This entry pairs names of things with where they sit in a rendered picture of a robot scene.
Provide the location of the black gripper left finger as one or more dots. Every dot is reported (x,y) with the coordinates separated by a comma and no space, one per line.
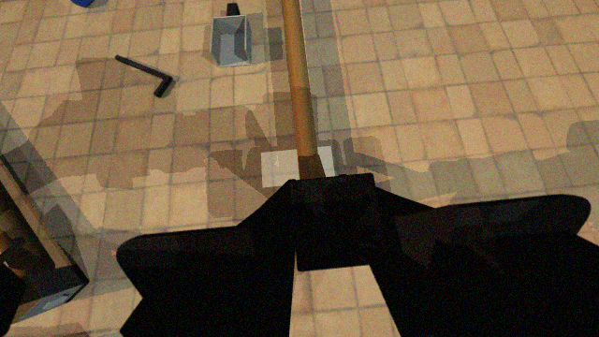
(260,252)

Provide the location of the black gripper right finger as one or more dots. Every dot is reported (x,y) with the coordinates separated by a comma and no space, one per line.
(424,245)

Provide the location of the black l-shaped bar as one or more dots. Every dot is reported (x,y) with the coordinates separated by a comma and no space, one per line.
(166,78)

